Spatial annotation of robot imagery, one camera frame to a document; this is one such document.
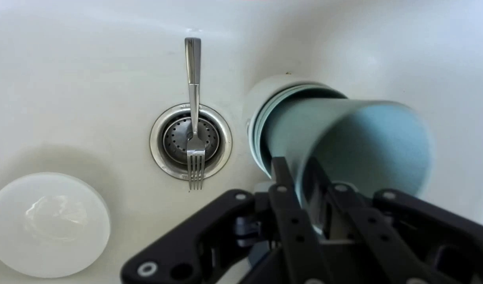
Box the light blue inner stacked cup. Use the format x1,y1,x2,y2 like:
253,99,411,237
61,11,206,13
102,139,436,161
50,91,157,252
248,82,345,177

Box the metal sink drain strainer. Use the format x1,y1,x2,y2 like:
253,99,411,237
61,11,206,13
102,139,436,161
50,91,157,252
149,103,233,183

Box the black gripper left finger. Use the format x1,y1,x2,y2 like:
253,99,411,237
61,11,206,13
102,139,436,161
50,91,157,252
271,158,331,284

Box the white bowl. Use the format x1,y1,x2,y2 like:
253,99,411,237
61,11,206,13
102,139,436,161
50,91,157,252
0,172,111,278

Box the silver metal fork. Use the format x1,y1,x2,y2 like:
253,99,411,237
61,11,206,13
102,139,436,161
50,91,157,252
185,38,206,189

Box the white outer stacked cup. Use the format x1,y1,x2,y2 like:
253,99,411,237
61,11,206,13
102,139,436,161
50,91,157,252
244,74,326,177

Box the light blue plastic cup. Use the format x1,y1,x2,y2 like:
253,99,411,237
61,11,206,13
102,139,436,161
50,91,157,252
263,98,433,230

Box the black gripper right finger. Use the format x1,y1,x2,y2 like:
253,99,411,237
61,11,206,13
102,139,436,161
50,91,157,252
304,159,430,284

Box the white ceramic sink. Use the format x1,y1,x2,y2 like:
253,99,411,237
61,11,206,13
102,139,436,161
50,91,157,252
0,0,483,284

